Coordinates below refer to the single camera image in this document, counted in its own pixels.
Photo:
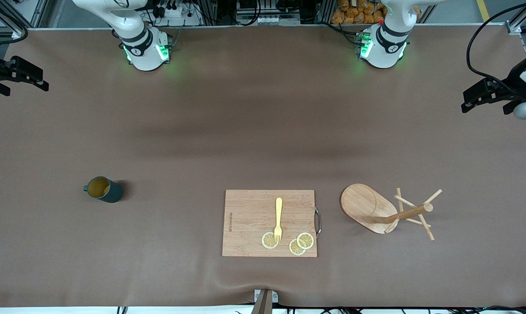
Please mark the dark teal mug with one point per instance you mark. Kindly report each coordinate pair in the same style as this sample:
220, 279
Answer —
112, 192

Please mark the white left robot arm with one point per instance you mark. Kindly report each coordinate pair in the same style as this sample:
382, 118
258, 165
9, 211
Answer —
383, 48

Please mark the wooden mug tree rack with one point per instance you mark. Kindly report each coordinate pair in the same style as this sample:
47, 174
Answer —
363, 203

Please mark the orange snack bags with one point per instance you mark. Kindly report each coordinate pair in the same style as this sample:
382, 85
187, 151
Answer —
354, 11

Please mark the white power strip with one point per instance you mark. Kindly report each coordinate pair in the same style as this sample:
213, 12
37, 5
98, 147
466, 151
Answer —
175, 13

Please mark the grey electronics box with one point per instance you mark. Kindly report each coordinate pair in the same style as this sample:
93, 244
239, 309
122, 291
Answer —
267, 19

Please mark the lemon slice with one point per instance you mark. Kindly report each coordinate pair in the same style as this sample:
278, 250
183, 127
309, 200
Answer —
267, 240
306, 240
295, 248

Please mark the yellow plastic fork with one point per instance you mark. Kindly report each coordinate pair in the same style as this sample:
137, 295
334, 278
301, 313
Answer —
279, 209

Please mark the bamboo cutting board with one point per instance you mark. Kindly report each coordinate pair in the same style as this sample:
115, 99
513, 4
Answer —
249, 218

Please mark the aluminium frame extrusion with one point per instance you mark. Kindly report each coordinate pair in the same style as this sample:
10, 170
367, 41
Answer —
513, 27
39, 13

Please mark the aluminium camera post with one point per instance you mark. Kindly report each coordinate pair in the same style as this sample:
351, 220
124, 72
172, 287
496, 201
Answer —
262, 305

